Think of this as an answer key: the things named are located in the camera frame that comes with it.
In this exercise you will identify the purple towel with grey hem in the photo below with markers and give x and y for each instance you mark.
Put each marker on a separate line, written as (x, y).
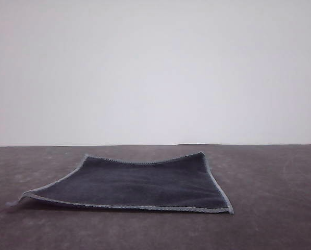
(144, 185)

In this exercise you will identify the grey table cloth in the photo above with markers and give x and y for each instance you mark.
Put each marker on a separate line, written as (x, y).
(262, 208)

